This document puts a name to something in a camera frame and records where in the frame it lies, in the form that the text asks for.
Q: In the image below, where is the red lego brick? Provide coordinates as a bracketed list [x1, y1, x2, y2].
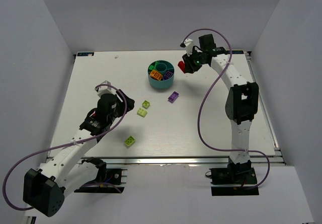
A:
[178, 61, 186, 73]

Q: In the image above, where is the purple butterfly curved lego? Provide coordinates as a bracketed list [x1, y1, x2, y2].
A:
[163, 70, 174, 81]

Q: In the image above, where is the yellow butterfly curved lego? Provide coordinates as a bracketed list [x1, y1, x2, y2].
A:
[149, 70, 163, 81]

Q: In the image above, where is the dark green curved lego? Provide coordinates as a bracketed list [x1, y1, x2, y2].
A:
[147, 61, 159, 74]

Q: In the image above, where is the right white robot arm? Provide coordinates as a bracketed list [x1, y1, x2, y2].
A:
[178, 34, 259, 182]

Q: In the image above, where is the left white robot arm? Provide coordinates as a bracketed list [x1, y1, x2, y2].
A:
[23, 89, 135, 217]

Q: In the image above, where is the lime lego brick studs up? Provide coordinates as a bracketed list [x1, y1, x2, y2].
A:
[137, 108, 147, 117]

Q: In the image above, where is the lime lego brick upside down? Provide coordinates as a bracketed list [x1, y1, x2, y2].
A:
[142, 100, 150, 109]

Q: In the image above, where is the teal round divided container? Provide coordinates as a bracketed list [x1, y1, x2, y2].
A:
[147, 60, 175, 90]

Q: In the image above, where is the purple flat lego plate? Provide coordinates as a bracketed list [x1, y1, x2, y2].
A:
[168, 91, 179, 103]

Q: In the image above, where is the lime lego brick near front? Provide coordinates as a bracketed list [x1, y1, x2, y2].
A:
[124, 136, 136, 147]

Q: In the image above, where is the dark corner label sticker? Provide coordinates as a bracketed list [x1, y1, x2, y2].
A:
[231, 50, 244, 54]

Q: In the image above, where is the left corner label sticker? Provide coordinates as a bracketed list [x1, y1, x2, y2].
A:
[76, 52, 94, 57]

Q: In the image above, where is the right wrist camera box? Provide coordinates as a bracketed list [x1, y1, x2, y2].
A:
[180, 38, 194, 55]

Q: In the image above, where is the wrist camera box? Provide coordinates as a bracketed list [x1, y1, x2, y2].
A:
[95, 81, 114, 97]
[180, 38, 194, 55]

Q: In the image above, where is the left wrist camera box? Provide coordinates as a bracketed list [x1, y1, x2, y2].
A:
[95, 81, 114, 97]

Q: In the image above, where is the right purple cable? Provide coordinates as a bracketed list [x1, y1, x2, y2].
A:
[182, 28, 271, 190]

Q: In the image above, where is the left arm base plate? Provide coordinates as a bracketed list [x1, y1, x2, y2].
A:
[74, 167, 128, 194]

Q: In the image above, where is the aluminium table rail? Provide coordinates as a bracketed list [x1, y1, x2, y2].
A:
[46, 156, 287, 166]

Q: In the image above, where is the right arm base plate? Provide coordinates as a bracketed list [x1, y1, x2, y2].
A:
[205, 168, 259, 196]

